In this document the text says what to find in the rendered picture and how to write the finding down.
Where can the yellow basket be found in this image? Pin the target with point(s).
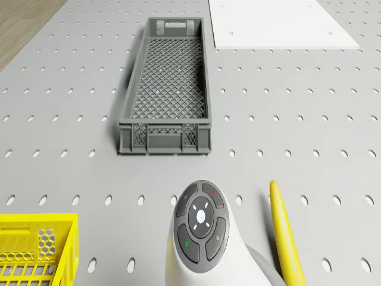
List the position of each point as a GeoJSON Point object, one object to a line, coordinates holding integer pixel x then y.
{"type": "Point", "coordinates": [35, 247]}

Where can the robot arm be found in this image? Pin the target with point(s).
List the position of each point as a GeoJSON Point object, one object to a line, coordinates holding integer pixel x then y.
{"type": "Point", "coordinates": [202, 238]}

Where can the dark grey basket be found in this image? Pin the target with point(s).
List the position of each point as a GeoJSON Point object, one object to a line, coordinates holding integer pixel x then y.
{"type": "Point", "coordinates": [166, 89]}

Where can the white board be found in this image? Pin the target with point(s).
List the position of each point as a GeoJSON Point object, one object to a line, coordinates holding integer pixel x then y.
{"type": "Point", "coordinates": [276, 24]}

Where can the banana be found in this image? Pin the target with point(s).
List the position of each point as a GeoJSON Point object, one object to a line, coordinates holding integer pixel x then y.
{"type": "Point", "coordinates": [284, 235]}

